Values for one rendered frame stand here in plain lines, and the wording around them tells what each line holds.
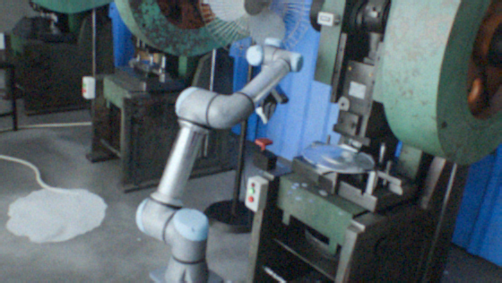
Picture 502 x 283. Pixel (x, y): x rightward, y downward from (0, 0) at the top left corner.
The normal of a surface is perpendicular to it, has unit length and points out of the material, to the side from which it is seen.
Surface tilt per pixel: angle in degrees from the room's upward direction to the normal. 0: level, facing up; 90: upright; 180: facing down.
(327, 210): 90
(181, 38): 90
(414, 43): 91
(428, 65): 97
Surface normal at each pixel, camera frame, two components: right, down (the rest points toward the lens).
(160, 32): 0.63, 0.33
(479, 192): -0.75, 0.15
